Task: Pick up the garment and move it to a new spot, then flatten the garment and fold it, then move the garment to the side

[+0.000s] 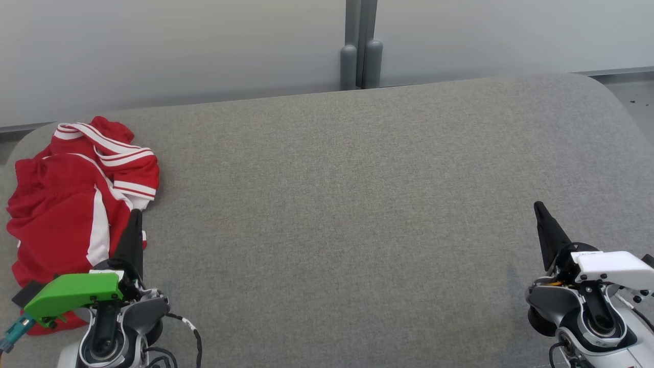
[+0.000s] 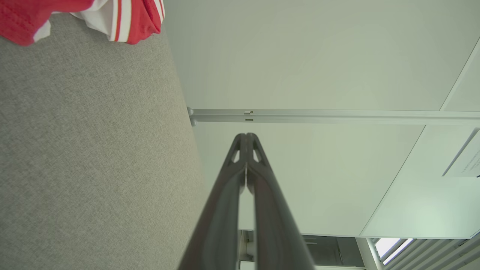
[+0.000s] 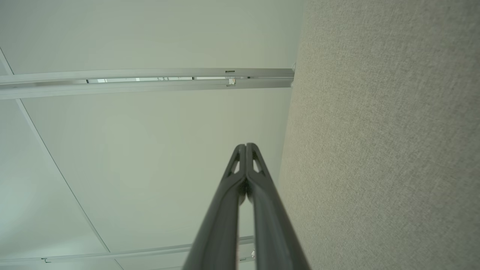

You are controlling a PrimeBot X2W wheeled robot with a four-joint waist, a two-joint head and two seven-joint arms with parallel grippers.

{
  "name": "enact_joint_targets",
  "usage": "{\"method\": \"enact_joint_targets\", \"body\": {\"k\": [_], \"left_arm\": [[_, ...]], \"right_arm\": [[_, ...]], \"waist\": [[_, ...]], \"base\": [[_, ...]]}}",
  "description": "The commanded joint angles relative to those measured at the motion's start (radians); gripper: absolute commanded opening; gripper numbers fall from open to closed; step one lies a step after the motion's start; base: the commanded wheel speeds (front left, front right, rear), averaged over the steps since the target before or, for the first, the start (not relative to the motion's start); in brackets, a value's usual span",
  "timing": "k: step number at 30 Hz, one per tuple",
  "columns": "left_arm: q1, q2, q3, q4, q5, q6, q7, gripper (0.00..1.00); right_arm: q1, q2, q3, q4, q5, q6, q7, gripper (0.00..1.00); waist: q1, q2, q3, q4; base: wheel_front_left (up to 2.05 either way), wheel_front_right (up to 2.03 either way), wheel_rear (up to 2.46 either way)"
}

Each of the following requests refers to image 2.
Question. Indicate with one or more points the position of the grey window blinds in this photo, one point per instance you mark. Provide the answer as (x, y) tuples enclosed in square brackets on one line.
[(431, 255)]

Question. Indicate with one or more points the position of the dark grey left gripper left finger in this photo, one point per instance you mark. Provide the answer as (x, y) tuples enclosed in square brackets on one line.
[(215, 217)]

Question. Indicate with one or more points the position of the red white jersey shirt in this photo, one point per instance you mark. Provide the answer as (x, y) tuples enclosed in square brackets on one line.
[(22, 18)]

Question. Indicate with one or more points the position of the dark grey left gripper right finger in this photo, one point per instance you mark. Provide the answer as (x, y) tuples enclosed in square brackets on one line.
[(272, 217)]

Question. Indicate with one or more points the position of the dark grey cabinet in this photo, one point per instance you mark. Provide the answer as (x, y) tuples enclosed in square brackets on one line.
[(326, 251)]

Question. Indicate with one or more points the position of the grey double partition post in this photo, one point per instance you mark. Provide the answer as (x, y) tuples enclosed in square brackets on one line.
[(337, 117)]

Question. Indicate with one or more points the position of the white paper wall sign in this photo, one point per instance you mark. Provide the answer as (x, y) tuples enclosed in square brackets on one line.
[(467, 159)]

